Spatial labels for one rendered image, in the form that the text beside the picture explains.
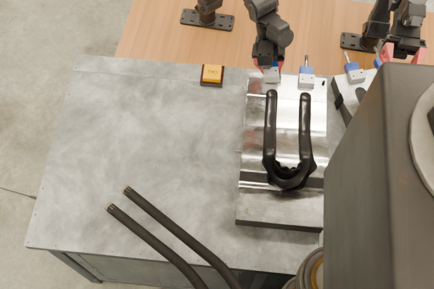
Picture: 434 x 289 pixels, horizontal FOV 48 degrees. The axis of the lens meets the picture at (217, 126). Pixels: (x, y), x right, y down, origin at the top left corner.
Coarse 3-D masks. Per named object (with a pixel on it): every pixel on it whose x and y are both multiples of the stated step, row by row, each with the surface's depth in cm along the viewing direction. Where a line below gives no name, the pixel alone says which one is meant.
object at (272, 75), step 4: (276, 64) 159; (272, 68) 157; (276, 68) 157; (264, 72) 158; (268, 72) 157; (272, 72) 157; (276, 72) 157; (264, 76) 157; (268, 76) 157; (272, 76) 157; (276, 76) 156; (280, 76) 161; (268, 80) 159; (272, 80) 159; (276, 80) 159; (280, 80) 161
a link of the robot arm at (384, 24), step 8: (384, 0) 160; (376, 8) 163; (384, 8) 162; (376, 16) 164; (384, 16) 163; (376, 24) 164; (384, 24) 164; (368, 32) 167; (376, 32) 166; (384, 32) 166
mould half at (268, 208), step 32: (256, 96) 160; (288, 96) 160; (320, 96) 160; (256, 128) 155; (288, 128) 155; (320, 128) 155; (256, 160) 145; (288, 160) 145; (320, 160) 145; (256, 192) 148; (288, 192) 148; (320, 192) 148; (256, 224) 147; (288, 224) 144; (320, 224) 144
